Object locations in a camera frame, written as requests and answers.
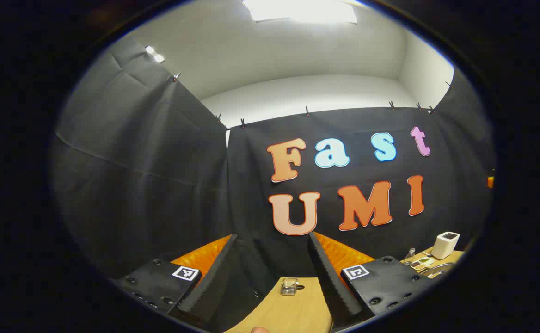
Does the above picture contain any white divided bean tray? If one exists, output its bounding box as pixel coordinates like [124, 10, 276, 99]
[410, 257, 435, 272]

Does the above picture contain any white toaster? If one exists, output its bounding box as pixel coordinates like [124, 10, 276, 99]
[431, 231, 460, 260]

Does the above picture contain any small ceiling light panel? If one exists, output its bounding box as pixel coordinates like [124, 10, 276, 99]
[144, 45, 166, 64]

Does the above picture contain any steel pot with beans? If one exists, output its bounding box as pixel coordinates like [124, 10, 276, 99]
[420, 262, 456, 280]

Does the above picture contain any black backdrop cloth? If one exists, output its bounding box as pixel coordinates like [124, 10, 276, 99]
[50, 37, 496, 321]

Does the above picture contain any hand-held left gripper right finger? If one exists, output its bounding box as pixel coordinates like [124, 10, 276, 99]
[307, 231, 437, 333]

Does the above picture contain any metal mesh utensil holder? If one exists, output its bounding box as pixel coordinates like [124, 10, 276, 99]
[280, 277, 299, 296]

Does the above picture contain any large ceiling light panel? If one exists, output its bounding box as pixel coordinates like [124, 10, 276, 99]
[242, 0, 358, 25]

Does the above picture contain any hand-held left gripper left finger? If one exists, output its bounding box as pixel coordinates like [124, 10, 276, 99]
[113, 234, 239, 332]

